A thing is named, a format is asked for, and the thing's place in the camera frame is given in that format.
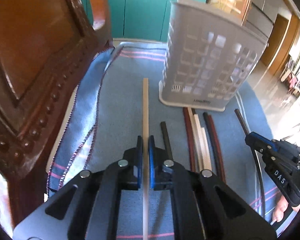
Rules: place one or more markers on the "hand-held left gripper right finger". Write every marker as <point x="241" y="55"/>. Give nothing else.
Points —
<point x="151" y="162"/>

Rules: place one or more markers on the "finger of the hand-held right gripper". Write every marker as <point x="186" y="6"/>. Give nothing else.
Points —
<point x="258" y="141"/>

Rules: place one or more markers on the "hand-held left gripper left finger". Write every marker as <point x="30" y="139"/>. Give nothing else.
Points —
<point x="139" y="162"/>

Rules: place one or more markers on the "black chopstick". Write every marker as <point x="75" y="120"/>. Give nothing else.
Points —
<point x="210" y="135"/>
<point x="165" y="137"/>
<point x="242" y="122"/>

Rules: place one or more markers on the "beige wooden chopstick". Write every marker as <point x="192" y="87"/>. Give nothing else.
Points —
<point x="145" y="110"/>

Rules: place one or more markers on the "grey perforated utensil holder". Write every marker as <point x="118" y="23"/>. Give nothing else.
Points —
<point x="202" y="67"/>

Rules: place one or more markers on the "person's right hand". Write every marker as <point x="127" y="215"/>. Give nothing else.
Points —
<point x="281" y="208"/>

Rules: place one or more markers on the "dark red chopstick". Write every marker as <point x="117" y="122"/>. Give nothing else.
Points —
<point x="216" y="147"/>
<point x="188" y="132"/>

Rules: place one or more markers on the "white chopstick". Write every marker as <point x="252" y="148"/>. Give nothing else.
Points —
<point x="198" y="135"/>
<point x="205" y="147"/>

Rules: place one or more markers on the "blue striped towel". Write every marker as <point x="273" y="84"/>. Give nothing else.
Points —
<point x="120" y="100"/>

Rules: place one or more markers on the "wooden door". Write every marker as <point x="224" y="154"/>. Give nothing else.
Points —
<point x="277" y="42"/>

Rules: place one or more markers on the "grey refrigerator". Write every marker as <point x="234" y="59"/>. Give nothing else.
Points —
<point x="262" y="12"/>

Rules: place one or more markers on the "wood framed glass partition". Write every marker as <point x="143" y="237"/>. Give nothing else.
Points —
<point x="230" y="0"/>

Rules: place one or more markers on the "teal kitchen base cabinet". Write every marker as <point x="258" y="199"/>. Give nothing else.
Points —
<point x="140" y="10"/>

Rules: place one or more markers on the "carved wooden chair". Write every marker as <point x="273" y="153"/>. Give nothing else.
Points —
<point x="27" y="42"/>

